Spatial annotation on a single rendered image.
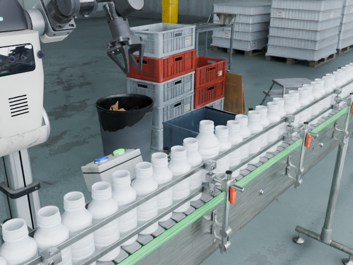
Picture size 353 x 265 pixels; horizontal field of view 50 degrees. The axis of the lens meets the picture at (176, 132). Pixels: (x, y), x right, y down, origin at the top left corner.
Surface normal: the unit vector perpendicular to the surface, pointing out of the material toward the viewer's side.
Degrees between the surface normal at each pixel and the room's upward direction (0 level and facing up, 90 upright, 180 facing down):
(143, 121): 93
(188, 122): 90
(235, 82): 103
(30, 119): 90
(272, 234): 0
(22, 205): 90
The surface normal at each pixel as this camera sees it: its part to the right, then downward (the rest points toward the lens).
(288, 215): 0.01, -0.92
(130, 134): 0.27, 0.43
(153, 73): -0.56, 0.31
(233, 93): -0.62, 0.47
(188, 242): 0.75, 0.25
